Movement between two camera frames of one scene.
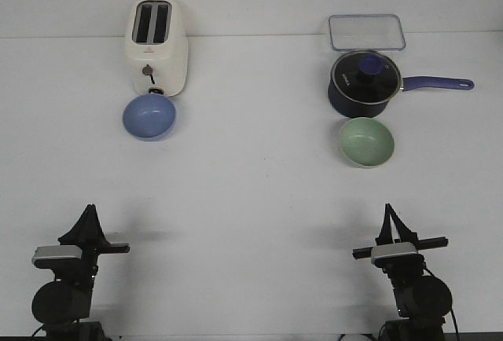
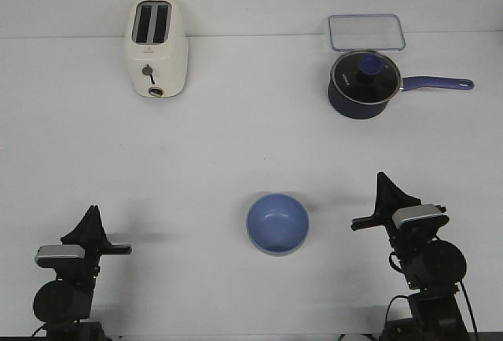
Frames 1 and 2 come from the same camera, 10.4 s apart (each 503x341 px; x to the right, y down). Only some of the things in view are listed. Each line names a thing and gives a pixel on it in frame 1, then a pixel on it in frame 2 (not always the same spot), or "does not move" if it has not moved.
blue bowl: x=149 y=117 → x=277 y=224
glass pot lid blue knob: x=365 y=77 does not move
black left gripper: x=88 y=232 does not move
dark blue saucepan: x=362 y=83 does not move
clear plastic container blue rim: x=366 y=32 does not move
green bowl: x=365 y=141 → x=277 y=254
